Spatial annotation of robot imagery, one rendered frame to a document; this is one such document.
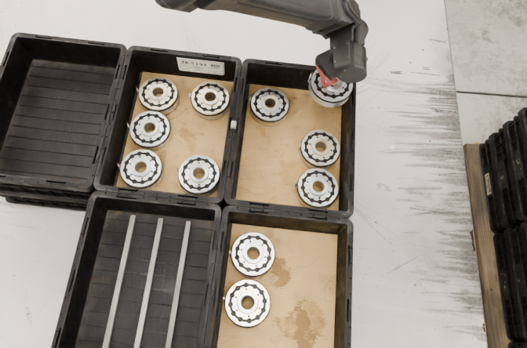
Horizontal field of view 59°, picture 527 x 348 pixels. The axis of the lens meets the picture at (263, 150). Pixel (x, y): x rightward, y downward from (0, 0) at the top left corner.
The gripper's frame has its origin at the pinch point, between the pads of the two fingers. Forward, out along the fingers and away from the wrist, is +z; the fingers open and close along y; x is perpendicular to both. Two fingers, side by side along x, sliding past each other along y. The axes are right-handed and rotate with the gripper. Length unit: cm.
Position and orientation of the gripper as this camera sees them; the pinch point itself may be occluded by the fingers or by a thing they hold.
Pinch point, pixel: (332, 80)
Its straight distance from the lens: 112.8
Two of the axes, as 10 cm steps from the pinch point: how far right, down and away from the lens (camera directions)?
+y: 8.5, -4.5, 2.7
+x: -5.2, -8.0, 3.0
